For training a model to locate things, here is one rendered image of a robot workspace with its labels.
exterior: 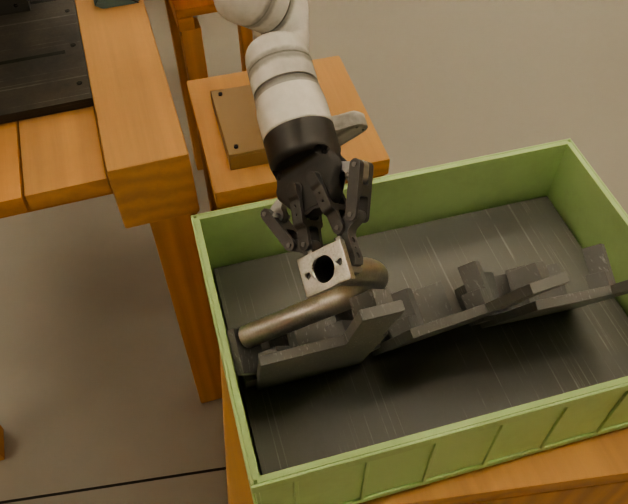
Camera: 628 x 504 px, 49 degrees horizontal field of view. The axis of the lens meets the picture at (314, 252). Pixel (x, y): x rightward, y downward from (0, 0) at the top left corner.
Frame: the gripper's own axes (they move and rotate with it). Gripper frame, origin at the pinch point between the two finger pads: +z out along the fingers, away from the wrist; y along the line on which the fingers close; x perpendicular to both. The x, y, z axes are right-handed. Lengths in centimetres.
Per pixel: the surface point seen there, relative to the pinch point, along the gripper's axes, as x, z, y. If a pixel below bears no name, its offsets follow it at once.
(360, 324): 3.0, 6.1, -1.0
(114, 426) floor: 61, -3, -121
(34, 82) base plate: 14, -61, -63
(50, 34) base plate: 20, -75, -64
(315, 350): 7.7, 6.1, -10.8
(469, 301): 24.1, 4.4, 1.7
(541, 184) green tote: 60, -15, 5
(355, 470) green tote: 14.5, 20.0, -14.6
